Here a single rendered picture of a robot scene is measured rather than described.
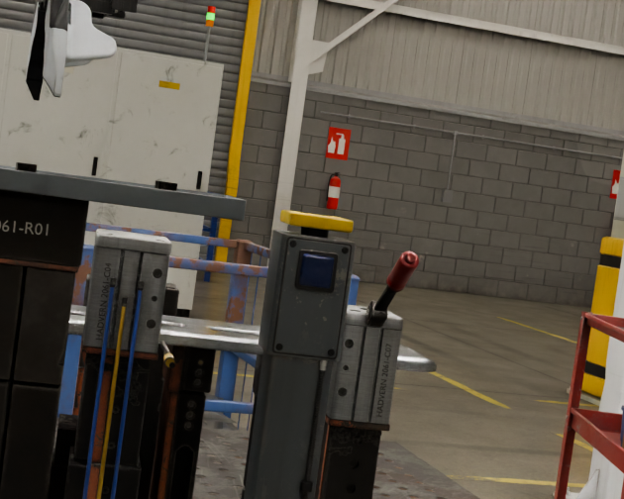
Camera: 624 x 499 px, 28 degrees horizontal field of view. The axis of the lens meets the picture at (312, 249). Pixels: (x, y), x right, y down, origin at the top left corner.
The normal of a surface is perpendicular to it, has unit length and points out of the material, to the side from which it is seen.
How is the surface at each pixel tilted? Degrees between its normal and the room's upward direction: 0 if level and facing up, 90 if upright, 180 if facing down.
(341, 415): 90
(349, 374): 90
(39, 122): 90
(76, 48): 57
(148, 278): 90
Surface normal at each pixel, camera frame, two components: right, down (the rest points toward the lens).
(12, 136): 0.30, 0.09
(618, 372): -0.95, -0.11
